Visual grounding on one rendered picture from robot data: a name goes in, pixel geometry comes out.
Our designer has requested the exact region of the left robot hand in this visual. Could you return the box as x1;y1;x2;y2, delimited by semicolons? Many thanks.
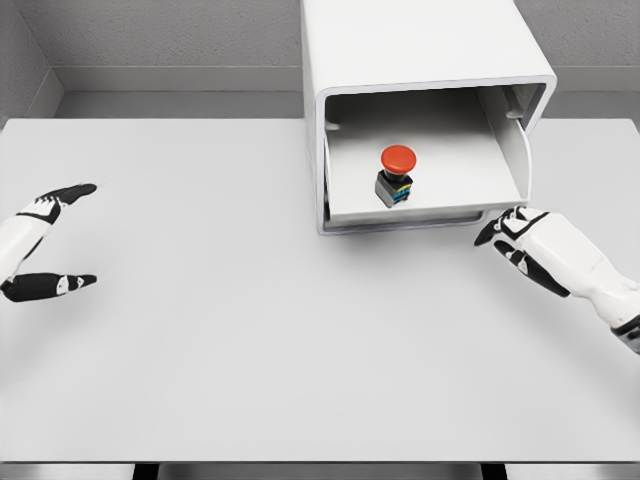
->
0;182;99;304

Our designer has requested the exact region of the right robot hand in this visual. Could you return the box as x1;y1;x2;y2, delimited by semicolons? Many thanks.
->
473;204;626;302

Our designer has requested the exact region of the white sliding cabinet drawer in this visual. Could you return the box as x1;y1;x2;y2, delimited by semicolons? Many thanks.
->
322;117;532;227

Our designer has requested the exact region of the red mushroom-button load switch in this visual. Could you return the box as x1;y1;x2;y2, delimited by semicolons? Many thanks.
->
374;144;418;209

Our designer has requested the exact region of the white tabletop storage cabinet shell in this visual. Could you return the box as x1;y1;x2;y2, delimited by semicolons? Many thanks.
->
299;0;558;238

